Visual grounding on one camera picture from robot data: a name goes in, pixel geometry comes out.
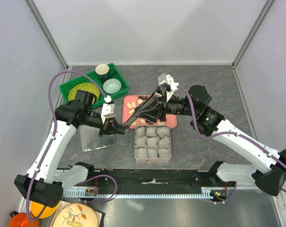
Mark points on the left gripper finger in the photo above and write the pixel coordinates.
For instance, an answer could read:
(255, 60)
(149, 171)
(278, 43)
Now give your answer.
(116, 126)
(112, 132)

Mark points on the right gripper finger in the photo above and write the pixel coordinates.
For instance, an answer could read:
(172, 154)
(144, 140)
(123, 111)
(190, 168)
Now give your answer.
(151, 103)
(149, 116)

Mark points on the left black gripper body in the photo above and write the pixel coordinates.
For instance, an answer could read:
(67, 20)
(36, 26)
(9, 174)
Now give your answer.
(107, 123)

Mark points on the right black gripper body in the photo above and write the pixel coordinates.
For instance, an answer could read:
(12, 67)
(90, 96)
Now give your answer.
(162, 103)

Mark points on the metal tongs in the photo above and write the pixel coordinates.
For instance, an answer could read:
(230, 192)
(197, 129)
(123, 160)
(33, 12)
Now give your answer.
(135, 116)

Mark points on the pink plastic tray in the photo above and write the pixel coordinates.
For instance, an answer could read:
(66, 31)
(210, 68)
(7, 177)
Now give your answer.
(129, 104)

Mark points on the pink chocolate tin box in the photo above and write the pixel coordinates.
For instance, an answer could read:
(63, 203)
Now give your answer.
(152, 144)

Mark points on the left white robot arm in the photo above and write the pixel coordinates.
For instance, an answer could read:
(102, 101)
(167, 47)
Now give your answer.
(41, 183)

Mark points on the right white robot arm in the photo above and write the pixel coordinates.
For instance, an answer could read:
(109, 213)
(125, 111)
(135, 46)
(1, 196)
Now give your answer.
(267, 169)

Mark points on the silver tin lid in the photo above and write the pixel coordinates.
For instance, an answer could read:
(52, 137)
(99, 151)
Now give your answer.
(90, 140)

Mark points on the pale green bowl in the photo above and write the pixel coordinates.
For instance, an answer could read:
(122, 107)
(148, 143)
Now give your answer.
(112, 86)

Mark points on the yellow green plate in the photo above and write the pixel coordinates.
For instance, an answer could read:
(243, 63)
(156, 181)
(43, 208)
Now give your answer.
(88, 87)

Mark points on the dark teal mug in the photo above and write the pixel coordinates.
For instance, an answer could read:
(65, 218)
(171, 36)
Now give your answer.
(104, 72)

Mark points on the green plastic crate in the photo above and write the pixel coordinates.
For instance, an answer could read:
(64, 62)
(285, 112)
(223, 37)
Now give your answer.
(65, 88)

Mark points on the decorated round plate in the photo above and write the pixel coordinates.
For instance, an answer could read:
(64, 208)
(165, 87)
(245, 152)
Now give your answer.
(76, 215)

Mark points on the yellow bowl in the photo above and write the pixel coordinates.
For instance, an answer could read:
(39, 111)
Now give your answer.
(36, 209)

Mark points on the orange mug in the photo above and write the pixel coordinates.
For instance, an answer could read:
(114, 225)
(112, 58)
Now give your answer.
(21, 220)

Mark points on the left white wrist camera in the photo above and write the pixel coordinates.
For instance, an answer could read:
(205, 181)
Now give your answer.
(108, 108)

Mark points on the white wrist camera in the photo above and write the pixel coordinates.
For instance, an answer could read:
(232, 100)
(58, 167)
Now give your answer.
(108, 108)
(167, 83)

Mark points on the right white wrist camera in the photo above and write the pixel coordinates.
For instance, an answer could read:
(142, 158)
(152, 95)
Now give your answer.
(167, 83)

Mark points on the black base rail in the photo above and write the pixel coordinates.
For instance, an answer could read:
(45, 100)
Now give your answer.
(189, 178)

